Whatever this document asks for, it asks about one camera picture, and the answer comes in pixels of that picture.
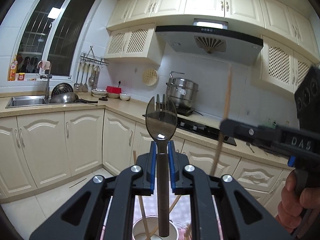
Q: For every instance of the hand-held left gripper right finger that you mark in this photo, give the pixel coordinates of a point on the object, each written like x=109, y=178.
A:
x=171, y=170

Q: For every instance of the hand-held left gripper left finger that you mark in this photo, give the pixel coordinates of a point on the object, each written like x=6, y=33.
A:
x=153, y=170

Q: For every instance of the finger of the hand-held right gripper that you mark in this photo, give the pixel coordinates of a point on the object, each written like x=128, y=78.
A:
x=235, y=128

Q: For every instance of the wooden chopstick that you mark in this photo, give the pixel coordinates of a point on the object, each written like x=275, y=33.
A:
x=188, y=233
x=227, y=97
x=144, y=217
x=163, y=218

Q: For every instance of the metal spoon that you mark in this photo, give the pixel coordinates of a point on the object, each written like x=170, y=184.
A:
x=162, y=127

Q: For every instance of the pink cup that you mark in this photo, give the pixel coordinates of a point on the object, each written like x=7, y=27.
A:
x=175, y=231

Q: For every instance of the person's right hand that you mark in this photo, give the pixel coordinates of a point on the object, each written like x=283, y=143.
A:
x=290, y=205

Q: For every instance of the black gas stove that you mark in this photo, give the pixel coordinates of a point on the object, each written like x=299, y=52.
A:
x=200, y=130

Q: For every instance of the black induction cooker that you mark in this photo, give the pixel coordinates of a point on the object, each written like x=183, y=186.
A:
x=187, y=111

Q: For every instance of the stainless steel steamer pot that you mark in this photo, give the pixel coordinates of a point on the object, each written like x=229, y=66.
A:
x=182, y=92

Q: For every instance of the beige kitchen countertop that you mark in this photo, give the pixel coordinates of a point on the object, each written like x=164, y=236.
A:
x=120, y=108

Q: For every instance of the cream lattice door cabinet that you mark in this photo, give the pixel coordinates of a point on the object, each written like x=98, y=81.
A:
x=130, y=41
x=277, y=65

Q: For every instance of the white bowl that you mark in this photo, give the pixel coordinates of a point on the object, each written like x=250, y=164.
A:
x=125, y=96
x=113, y=95

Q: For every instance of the red box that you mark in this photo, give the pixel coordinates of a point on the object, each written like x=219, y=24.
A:
x=113, y=89

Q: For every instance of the stack of white dishes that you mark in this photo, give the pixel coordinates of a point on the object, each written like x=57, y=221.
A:
x=99, y=93

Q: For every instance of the range hood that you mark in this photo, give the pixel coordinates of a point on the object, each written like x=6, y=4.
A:
x=175, y=46

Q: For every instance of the hanging metal kitchen utensil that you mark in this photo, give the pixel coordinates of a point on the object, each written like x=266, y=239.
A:
x=91, y=80
x=81, y=87
x=86, y=87
x=96, y=75
x=76, y=86

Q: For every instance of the metal wok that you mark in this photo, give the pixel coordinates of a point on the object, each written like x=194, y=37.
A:
x=65, y=98

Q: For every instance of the metal colander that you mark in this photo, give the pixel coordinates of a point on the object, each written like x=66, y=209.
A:
x=62, y=88

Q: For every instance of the row of cream upper cabinets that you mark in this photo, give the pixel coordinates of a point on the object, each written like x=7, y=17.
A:
x=205, y=0

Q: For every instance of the metal faucet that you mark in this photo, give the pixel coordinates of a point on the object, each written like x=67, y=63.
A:
x=47, y=87

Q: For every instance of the stainless steel sink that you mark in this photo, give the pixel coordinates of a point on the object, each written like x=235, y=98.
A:
x=25, y=101

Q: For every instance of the pink cloth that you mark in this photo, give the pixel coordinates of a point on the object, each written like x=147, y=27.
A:
x=44, y=65

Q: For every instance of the kitchen window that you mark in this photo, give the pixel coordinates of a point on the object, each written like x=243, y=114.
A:
x=62, y=30

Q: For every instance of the orange bottle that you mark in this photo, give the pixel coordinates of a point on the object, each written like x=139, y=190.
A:
x=13, y=68

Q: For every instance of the wall utensil rack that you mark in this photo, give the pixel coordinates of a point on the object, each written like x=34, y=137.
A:
x=92, y=60

